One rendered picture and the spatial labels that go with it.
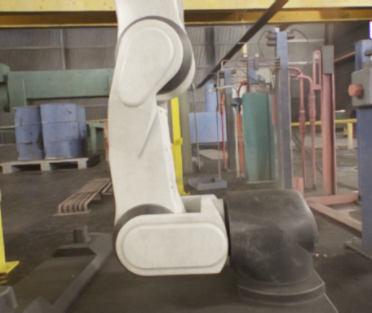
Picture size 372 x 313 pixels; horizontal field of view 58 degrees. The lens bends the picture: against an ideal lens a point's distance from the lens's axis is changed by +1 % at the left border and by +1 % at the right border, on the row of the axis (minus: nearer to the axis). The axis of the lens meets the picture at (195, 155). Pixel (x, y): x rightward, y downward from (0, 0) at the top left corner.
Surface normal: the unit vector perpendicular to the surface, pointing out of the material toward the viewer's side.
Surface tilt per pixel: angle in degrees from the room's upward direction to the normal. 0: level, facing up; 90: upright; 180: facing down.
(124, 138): 112
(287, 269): 90
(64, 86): 90
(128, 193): 90
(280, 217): 60
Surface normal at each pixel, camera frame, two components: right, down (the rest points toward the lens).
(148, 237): -0.04, 0.07
